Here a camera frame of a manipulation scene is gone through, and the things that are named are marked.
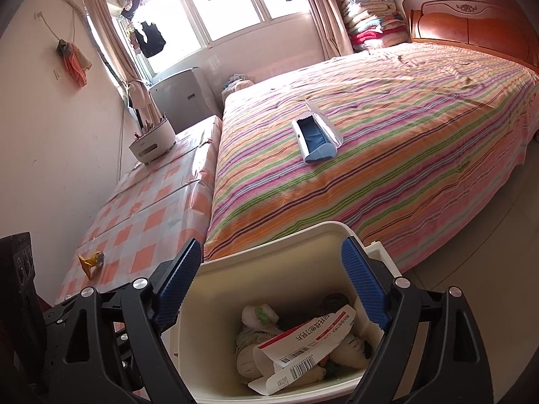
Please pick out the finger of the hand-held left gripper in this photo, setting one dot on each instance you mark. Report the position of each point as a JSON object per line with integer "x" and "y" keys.
{"x": 128, "y": 357}

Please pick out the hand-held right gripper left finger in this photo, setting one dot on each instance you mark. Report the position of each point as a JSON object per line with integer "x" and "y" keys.
{"x": 177, "y": 290}

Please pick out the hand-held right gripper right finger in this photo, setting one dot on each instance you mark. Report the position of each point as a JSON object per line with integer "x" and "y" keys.
{"x": 364, "y": 290}

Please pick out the white plastic bin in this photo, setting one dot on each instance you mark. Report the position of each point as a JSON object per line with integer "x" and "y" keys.
{"x": 219, "y": 286}

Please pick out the large white plush toy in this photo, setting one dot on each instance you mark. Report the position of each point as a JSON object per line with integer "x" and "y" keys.
{"x": 349, "y": 351}

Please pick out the yellow snack packet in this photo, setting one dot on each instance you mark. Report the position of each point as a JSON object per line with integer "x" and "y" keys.
{"x": 88, "y": 263}

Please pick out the knotted white plastic bag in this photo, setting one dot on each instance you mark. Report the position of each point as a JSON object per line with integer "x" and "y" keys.
{"x": 252, "y": 315}

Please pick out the cream lace cloth bundle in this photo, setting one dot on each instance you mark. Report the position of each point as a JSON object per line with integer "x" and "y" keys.
{"x": 246, "y": 353}

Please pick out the orange white checked tablecloth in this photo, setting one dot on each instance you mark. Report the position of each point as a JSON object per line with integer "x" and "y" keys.
{"x": 139, "y": 227}

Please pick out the striped bed sheet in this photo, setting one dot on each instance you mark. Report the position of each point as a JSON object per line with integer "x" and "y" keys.
{"x": 379, "y": 155}

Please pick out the white organizer box with pens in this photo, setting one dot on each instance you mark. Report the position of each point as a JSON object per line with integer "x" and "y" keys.
{"x": 151, "y": 143}

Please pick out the white blue device on bed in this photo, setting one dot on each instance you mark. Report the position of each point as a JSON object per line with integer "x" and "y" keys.
{"x": 316, "y": 139}

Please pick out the white air appliance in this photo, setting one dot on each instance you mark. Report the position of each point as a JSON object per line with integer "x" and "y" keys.
{"x": 181, "y": 92}

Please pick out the orange hanging cloth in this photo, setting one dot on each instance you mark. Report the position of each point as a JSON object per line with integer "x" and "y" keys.
{"x": 75, "y": 65}

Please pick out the black hanging garment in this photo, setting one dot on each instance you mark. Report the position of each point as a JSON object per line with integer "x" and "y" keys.
{"x": 149, "y": 40}

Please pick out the beige curtain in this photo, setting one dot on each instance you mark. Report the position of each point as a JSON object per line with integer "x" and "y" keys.
{"x": 109, "y": 38}
{"x": 332, "y": 29}

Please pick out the stack of folded quilts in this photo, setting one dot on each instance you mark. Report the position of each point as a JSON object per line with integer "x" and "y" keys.
{"x": 370, "y": 12}

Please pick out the window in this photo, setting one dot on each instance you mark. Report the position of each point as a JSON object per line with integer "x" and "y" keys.
{"x": 236, "y": 12}

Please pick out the wooden headboard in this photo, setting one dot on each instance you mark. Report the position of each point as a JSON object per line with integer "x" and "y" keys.
{"x": 484, "y": 25}

